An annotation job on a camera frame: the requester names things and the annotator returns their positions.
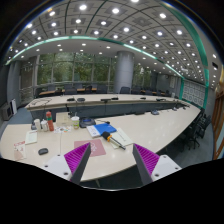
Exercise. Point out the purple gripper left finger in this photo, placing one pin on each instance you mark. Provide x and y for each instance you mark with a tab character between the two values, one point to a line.
77	160

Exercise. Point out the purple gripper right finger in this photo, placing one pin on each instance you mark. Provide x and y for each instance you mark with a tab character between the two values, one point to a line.
146	161

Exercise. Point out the beige cardboard box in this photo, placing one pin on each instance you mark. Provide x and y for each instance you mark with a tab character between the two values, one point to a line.
63	119

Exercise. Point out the grey round pillar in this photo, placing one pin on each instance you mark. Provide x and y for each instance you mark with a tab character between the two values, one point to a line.
123	70

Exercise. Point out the white paper cup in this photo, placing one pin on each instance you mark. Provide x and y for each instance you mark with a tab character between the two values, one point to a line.
75	122

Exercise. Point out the black computer mouse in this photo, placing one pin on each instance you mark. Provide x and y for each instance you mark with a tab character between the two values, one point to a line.
43	151

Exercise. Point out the pink mouse pad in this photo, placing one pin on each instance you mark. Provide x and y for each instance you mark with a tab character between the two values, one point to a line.
97	148

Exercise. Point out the black conference speakerphone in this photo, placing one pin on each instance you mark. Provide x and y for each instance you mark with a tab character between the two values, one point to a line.
85	122

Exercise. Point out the blue notebook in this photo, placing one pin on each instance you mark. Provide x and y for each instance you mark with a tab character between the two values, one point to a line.
97	130

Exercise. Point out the red orange bottle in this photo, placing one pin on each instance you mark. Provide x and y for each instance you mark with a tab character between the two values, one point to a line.
50	121

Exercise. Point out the white small container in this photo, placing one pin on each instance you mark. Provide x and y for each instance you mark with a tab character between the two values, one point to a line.
37	124

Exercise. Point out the white paper under tool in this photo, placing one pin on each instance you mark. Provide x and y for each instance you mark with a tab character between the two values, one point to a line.
121	137

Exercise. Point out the yellow black handled tool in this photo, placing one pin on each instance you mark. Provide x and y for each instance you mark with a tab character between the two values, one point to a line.
107	136

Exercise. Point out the red white leaflet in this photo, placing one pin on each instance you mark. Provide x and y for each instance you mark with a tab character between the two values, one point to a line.
19	151

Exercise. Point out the white paper sheet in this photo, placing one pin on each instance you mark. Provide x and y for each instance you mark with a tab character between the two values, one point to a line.
31	137

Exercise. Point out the black office chair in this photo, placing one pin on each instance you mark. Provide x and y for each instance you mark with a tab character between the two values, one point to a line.
198	129

